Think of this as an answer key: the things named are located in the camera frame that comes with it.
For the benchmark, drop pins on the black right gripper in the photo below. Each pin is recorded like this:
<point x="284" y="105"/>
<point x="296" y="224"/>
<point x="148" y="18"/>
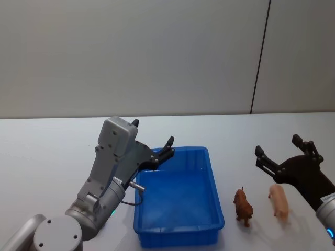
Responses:
<point x="306" y="175"/>

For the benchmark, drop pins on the pink toy pig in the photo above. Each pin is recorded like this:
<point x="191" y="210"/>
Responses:
<point x="280" y="200"/>

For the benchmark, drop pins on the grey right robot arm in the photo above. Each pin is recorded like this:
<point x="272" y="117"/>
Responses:
<point x="327" y="217"/>

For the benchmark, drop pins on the brown toy animal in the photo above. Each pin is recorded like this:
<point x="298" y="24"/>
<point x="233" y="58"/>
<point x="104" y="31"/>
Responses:
<point x="243" y="204"/>

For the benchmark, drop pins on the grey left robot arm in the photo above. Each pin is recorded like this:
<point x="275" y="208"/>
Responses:
<point x="104" y="167"/>

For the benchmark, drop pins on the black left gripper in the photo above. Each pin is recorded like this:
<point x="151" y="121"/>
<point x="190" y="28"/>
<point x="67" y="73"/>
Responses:
<point x="141" y="158"/>

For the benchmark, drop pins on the blue plastic bin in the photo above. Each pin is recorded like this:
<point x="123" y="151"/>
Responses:
<point x="180" y="198"/>

